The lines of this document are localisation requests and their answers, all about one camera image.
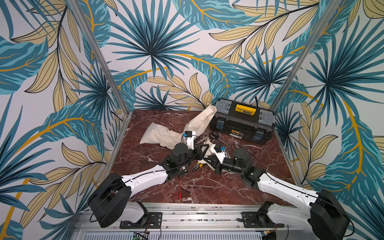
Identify flat cream cloth bag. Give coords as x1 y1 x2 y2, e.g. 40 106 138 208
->
140 123 182 150

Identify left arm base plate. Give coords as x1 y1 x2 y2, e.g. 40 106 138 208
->
120 212 163 230

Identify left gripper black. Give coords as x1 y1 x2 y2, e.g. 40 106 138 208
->
178 143 210 169

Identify rear cream cloth bag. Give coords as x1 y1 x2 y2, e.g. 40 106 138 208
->
184 105 217 137

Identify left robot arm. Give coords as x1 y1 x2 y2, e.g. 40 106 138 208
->
88 143 210 228

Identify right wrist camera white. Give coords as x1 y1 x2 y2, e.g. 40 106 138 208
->
210 144 228 164

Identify black yellow toolbox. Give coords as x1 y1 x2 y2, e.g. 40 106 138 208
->
210 99 276 145

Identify black scissors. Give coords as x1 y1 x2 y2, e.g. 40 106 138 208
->
209 131 228 146

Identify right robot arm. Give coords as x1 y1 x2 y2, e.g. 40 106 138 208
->
202 149 354 240

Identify red black wire leads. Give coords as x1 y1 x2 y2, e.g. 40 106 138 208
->
178 177 191 200

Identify yellow black pliers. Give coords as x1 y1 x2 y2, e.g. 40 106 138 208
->
192 160 206 171

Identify right aluminium corner post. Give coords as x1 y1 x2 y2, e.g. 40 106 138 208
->
269 0 343 112

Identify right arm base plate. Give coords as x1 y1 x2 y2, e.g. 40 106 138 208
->
237 212 285 229

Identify left aluminium corner post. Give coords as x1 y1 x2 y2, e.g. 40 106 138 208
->
65 0 130 114

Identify aluminium front rail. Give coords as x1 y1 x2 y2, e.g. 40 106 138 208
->
71 203 316 240

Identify aluminium corner post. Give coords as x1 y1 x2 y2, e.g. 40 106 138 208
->
65 0 130 114
269 0 343 112

